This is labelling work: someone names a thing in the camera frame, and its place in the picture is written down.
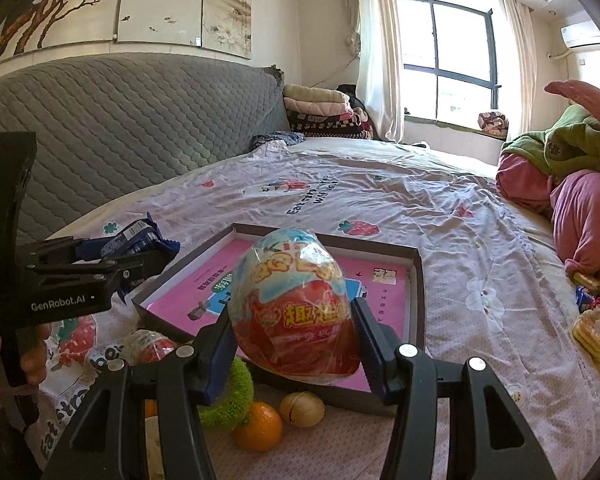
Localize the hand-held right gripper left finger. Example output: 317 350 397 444
42 305 238 480

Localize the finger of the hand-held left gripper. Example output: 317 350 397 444
92 246 179 293
22 236 111 267

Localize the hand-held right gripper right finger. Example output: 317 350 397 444
350 297 556 480

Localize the blue snack packet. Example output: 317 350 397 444
75 216 181 306

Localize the green fuzzy hair scrunchie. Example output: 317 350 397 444
180 340 254 430

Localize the grey shallow cardboard box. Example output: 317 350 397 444
131 222 426 413

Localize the large orange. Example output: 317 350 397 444
230 401 284 452

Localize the large toy egg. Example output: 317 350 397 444
230 226 363 386

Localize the person's left hand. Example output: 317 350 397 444
0 322 53 408

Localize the small wrapped toy egg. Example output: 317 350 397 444
122 329 181 366

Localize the walnut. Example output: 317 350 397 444
279 391 326 429

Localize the grey quilted headboard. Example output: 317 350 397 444
0 52 291 246

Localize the strawberry printed bed sheet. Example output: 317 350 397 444
25 140 600 480

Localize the blue patterned cloth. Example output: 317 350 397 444
252 131 305 150

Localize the dark checkered folded blanket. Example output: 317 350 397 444
286 110 376 141

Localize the yellow wafer snack packet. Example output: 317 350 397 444
572 310 600 356

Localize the pink folded quilt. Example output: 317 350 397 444
285 99 353 118

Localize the beige folded blanket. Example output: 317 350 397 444
283 83 348 106

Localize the pink blanket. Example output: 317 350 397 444
495 152 600 296

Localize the dark clothes pile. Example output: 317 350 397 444
337 84 366 111

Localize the patterned cloth bundle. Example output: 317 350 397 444
477 110 510 136

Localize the green blanket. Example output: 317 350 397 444
500 105 600 183

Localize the wide white curtain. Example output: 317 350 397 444
355 0 406 143

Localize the black framed window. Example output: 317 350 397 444
397 0 501 126

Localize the narrow white curtain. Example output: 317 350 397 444
500 0 538 136

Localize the pink plush cloth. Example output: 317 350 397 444
545 80 600 131

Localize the white air conditioner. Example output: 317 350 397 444
560 22 600 51

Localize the floral wall painting panel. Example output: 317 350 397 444
200 0 254 58
115 0 206 47
0 0 128 64

